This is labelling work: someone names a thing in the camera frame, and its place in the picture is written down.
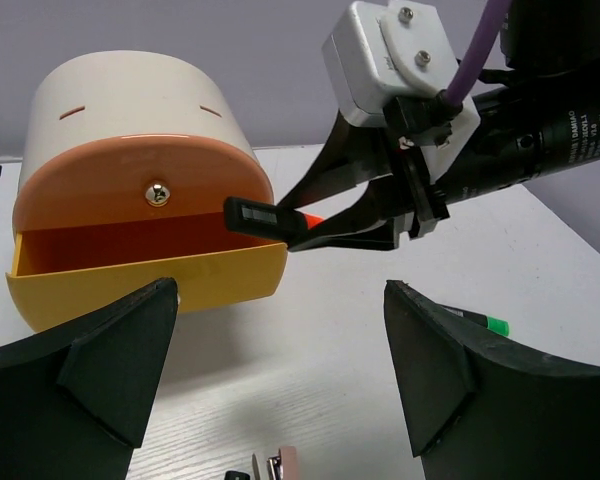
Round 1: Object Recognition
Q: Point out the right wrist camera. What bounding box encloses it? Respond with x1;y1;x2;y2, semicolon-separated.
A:
321;0;481;176

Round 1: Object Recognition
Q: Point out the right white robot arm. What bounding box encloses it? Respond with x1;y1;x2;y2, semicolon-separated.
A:
280;1;600;251

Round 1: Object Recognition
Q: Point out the cream cylindrical drawer container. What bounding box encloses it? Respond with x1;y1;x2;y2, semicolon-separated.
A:
19;50;269;185

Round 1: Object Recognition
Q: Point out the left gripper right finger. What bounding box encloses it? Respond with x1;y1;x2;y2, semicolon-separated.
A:
384;280;600;479

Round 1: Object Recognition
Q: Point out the green cap black highlighter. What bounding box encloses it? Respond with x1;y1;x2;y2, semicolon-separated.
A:
440;304;510;337

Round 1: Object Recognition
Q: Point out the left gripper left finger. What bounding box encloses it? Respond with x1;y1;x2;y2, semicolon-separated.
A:
0;278;178;479

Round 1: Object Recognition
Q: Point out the yellow container drawer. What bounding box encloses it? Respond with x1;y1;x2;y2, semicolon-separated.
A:
6;213;287;332

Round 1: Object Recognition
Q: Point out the orange container drawer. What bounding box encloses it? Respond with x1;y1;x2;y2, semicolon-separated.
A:
12;135;273;233

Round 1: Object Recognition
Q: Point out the orange cap black highlighter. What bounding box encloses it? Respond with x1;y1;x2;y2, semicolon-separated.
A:
223;197;323;242

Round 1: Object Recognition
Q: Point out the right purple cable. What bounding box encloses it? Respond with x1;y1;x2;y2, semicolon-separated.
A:
444;0;511;106

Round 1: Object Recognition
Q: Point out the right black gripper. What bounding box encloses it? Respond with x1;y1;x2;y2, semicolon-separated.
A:
277;94;544;252

